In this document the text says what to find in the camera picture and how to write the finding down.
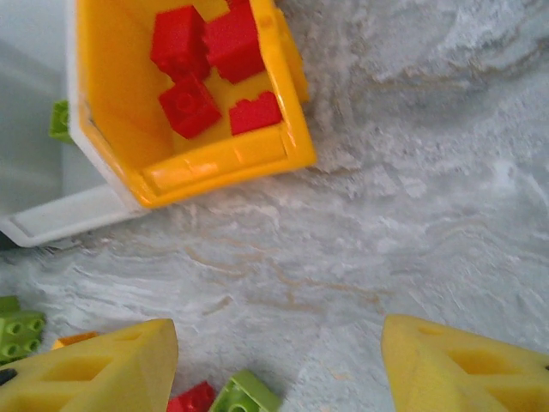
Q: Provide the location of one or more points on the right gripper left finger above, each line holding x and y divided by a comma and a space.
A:
86, 373

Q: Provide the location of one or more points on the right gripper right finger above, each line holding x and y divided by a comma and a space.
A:
463, 373

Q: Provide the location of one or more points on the green lego brick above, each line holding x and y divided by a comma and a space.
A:
244, 392
21, 337
60, 122
7, 304

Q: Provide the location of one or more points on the red lego brick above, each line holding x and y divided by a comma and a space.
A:
193, 399
236, 47
188, 107
254, 116
178, 40

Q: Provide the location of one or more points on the yellow lego brick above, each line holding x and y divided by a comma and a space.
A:
75, 339

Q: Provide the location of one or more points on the white plastic bin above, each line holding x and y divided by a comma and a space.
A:
64, 214

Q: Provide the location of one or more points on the yellow plastic bin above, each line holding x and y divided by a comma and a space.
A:
120, 86

